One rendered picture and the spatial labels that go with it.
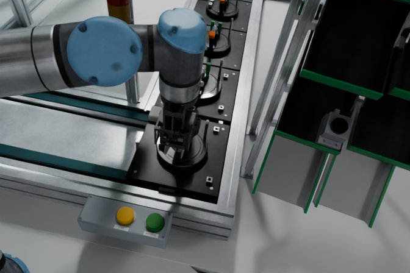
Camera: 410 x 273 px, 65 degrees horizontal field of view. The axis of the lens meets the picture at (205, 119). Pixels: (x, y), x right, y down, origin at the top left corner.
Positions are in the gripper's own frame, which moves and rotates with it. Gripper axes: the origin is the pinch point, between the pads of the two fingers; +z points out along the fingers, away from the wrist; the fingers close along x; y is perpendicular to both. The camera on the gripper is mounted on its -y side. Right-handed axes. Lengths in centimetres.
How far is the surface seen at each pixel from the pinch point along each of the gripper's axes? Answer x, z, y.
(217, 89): 5.7, 8.3, -30.6
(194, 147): 3.2, 8.3, -6.3
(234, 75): 10.3, 10.3, -41.4
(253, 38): 15, 11, -67
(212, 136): 7.2, 10.3, -12.8
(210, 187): 9.7, 10.2, 3.5
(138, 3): -42, 21, -93
